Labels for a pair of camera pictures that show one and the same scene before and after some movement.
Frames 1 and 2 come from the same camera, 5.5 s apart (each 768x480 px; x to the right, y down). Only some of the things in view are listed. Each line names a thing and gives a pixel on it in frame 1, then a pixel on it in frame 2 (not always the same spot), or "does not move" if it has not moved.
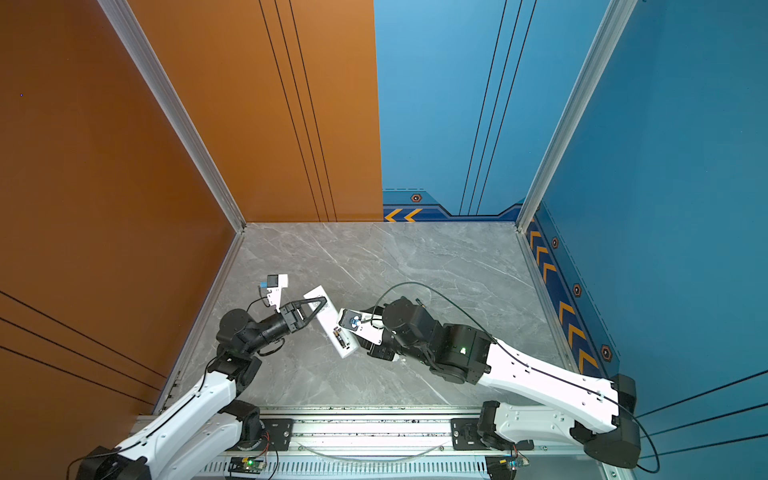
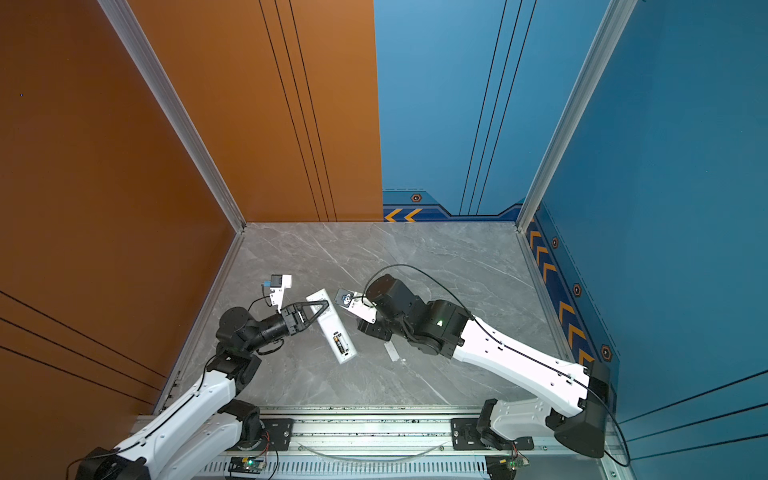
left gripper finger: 292,311 does not move
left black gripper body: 271,331 does not move
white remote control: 343,339 does not move
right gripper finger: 383,351 → 375,330
